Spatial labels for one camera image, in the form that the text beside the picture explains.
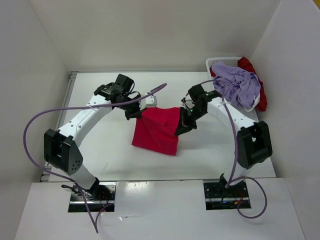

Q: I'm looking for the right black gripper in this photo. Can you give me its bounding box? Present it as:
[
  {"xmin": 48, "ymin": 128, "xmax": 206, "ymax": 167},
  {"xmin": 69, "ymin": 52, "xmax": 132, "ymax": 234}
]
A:
[{"xmin": 175, "ymin": 105, "xmax": 207, "ymax": 136}]

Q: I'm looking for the pink t shirt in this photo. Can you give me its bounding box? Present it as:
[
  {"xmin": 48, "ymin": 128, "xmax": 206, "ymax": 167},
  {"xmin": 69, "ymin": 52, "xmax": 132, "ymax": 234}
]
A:
[{"xmin": 131, "ymin": 107, "xmax": 180, "ymax": 156}]

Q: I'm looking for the lavender t shirt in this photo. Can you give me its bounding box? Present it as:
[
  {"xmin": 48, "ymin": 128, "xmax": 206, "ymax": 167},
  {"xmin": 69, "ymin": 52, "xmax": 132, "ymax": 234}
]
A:
[{"xmin": 211, "ymin": 61, "xmax": 261, "ymax": 112}]

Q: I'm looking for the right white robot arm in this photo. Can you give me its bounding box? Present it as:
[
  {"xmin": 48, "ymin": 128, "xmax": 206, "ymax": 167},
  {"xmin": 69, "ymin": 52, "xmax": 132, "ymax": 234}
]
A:
[{"xmin": 175, "ymin": 84, "xmax": 273, "ymax": 197}]

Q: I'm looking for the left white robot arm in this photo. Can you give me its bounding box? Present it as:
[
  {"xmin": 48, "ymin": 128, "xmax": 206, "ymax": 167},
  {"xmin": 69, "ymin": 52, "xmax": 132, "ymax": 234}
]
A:
[{"xmin": 44, "ymin": 74, "xmax": 143, "ymax": 200}]

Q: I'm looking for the dark red t shirt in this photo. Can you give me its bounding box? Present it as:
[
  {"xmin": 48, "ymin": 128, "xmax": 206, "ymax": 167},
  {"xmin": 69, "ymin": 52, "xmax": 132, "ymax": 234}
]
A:
[{"xmin": 210, "ymin": 57, "xmax": 268, "ymax": 112}]

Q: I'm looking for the white plastic laundry basket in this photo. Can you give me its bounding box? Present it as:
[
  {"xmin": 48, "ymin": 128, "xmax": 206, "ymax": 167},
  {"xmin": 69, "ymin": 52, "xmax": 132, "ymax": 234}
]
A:
[{"xmin": 205, "ymin": 56, "xmax": 241, "ymax": 75}]

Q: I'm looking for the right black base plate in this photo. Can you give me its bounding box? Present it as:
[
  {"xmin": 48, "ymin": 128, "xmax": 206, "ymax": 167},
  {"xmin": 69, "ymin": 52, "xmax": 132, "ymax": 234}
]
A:
[{"xmin": 203, "ymin": 180, "xmax": 251, "ymax": 211}]

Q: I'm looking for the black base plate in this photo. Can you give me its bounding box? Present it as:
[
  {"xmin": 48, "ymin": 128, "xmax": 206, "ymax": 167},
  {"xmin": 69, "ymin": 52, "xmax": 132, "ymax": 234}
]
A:
[
  {"xmin": 68, "ymin": 182, "xmax": 117, "ymax": 213},
  {"xmin": 203, "ymin": 180, "xmax": 251, "ymax": 211}
]

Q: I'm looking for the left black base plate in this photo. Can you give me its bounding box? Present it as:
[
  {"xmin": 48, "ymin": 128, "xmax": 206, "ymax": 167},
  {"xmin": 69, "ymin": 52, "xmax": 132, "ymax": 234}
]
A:
[{"xmin": 68, "ymin": 182, "xmax": 117, "ymax": 213}]

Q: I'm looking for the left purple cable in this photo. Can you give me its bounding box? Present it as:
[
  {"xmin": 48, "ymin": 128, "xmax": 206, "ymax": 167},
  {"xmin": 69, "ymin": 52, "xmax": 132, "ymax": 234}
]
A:
[{"xmin": 22, "ymin": 82, "xmax": 168, "ymax": 234}]

